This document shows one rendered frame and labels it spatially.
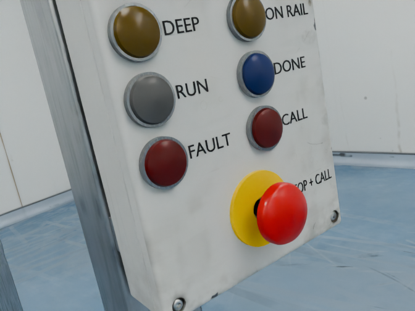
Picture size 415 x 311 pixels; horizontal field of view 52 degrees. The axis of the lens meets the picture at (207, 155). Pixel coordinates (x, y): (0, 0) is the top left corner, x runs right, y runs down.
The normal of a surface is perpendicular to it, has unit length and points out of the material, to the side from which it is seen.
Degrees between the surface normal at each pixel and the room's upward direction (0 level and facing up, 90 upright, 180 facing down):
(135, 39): 92
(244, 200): 90
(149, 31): 91
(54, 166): 90
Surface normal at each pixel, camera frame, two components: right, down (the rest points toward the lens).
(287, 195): 0.48, -0.36
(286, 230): 0.56, 0.15
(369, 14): -0.71, 0.29
